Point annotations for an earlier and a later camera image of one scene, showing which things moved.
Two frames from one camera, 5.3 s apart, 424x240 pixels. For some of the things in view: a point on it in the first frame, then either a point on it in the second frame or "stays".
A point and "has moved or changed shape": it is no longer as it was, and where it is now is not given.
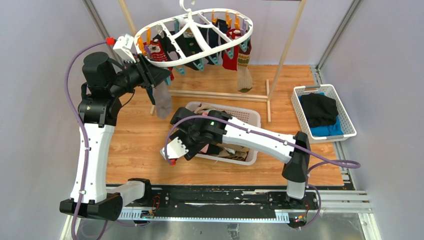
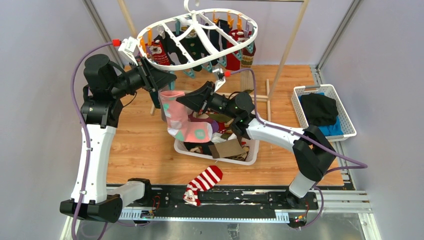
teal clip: (200, 65) -> (191, 73)
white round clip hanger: (185, 12) has moved or changed shape
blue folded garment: (332, 129) stays
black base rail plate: (267, 200) stays
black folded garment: (319, 110) stays
